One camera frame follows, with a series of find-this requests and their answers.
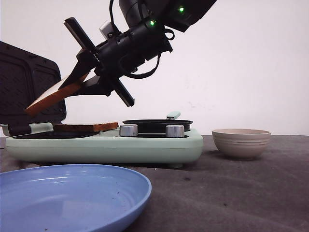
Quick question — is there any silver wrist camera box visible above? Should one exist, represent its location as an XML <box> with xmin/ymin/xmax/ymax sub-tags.
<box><xmin>99</xmin><ymin>20</ymin><xmax>114</xmax><ymax>40</ymax></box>

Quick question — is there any beige ribbed bowl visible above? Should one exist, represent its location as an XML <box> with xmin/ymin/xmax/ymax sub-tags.
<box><xmin>212</xmin><ymin>129</ymin><xmax>271</xmax><ymax>160</ymax></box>

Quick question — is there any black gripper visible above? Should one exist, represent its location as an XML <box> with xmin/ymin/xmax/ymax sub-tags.
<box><xmin>59</xmin><ymin>17</ymin><xmax>172</xmax><ymax>107</ymax></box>

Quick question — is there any black round frying pan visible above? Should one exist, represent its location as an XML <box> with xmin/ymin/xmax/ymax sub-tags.
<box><xmin>123</xmin><ymin>111</ymin><xmax>193</xmax><ymax>133</ymax></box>

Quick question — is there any left silver control knob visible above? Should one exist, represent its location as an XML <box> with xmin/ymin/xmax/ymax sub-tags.
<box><xmin>119</xmin><ymin>124</ymin><xmax>139</xmax><ymax>137</ymax></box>

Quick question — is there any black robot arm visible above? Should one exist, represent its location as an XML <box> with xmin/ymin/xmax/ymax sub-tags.
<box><xmin>61</xmin><ymin>0</ymin><xmax>214</xmax><ymax>106</ymax></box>

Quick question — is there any blue plastic plate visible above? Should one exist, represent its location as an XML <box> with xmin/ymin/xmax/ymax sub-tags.
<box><xmin>0</xmin><ymin>164</ymin><xmax>152</xmax><ymax>232</ymax></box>

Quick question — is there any white bread slice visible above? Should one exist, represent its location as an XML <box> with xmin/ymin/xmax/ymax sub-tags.
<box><xmin>25</xmin><ymin>73</ymin><xmax>88</xmax><ymax>117</ymax></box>
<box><xmin>53</xmin><ymin>122</ymin><xmax>119</xmax><ymax>132</ymax></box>

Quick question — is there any grey table cloth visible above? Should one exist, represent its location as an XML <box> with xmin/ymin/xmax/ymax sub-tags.
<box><xmin>0</xmin><ymin>134</ymin><xmax>309</xmax><ymax>232</ymax></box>

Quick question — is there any mint green breakfast maker base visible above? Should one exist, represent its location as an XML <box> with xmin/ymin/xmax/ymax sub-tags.
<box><xmin>6</xmin><ymin>129</ymin><xmax>203</xmax><ymax>166</ymax></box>

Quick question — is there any breakfast maker hinged lid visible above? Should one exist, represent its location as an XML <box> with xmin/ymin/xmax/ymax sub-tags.
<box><xmin>0</xmin><ymin>42</ymin><xmax>67</xmax><ymax>136</ymax></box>

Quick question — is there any right silver control knob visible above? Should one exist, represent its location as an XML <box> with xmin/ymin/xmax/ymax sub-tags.
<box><xmin>166</xmin><ymin>125</ymin><xmax>185</xmax><ymax>138</ymax></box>

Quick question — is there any silver control knob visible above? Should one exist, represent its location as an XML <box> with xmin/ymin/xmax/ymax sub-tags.
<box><xmin>166</xmin><ymin>125</ymin><xmax>185</xmax><ymax>138</ymax></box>
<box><xmin>119</xmin><ymin>124</ymin><xmax>139</xmax><ymax>137</ymax></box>

